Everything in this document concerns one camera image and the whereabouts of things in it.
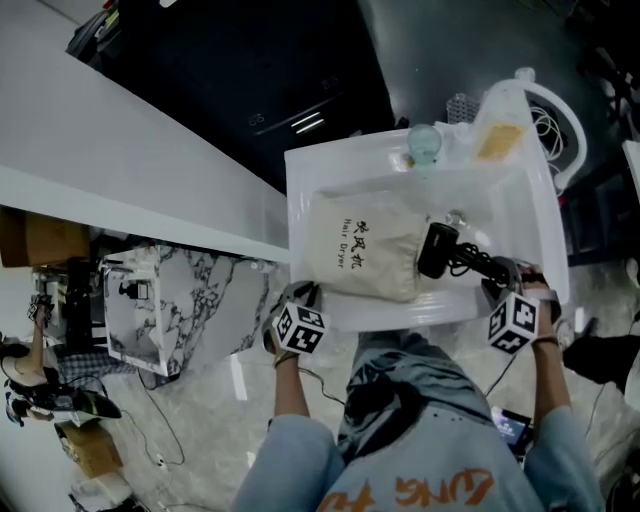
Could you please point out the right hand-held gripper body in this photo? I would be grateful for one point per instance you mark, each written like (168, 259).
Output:
(515, 325)

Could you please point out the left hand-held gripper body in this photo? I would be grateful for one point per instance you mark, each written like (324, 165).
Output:
(297, 327)

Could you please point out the black hair dryer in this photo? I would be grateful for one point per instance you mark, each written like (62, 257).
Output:
(435, 247)

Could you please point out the beige cloth bag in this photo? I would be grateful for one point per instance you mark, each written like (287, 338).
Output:
(365, 240)

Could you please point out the person's right forearm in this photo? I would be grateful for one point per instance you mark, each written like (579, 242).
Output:
(550, 380)

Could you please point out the person's left forearm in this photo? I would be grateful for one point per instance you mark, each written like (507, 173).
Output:
(292, 390)

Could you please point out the person's right hand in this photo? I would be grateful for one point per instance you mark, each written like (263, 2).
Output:
(536, 279)

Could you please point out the white sink basin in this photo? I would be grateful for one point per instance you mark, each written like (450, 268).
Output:
(525, 225)

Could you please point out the chrome sink drain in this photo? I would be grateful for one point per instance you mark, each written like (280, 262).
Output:
(455, 217)

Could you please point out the marble sink cabinet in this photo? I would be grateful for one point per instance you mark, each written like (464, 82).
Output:
(200, 300)

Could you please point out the small black screen device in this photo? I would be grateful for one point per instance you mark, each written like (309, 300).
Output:
(510, 430)

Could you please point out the person's blue jeans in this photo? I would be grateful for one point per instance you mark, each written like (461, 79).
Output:
(410, 380)

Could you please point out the yellow liquid soap bottle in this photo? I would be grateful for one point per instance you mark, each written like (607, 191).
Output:
(500, 130)

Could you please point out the white curved faucet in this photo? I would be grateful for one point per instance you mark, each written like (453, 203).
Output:
(575, 135)

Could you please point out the clear glass cup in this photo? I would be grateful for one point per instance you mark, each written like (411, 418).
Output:
(425, 142)

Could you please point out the person's light blue shirt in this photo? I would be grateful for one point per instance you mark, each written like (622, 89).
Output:
(425, 475)

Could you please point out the black equipment stand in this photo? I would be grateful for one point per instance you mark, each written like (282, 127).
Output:
(82, 300)

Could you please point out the large black cabinet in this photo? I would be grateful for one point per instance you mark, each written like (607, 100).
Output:
(240, 75)

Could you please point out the small cardboard box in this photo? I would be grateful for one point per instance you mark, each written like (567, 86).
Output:
(92, 450)

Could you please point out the open cardboard box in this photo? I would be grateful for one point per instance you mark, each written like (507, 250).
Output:
(45, 240)

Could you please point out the perforated metal bracket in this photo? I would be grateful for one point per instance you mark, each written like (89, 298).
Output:
(462, 107)

